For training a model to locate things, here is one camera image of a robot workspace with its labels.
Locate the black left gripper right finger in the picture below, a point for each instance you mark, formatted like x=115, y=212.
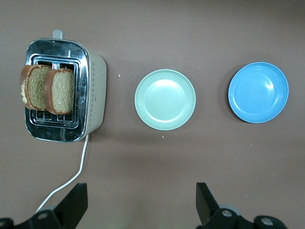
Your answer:
x=207, y=210

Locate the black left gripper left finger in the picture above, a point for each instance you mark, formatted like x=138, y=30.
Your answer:
x=71, y=205

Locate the brown bread slice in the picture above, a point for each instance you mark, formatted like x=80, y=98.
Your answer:
x=34, y=87
x=62, y=91

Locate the green plate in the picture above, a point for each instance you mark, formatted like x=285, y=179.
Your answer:
x=165, y=100

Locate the blue plate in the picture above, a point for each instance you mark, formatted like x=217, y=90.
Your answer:
x=258, y=93

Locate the beige chrome toaster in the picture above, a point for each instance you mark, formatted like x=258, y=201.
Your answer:
x=95, y=95

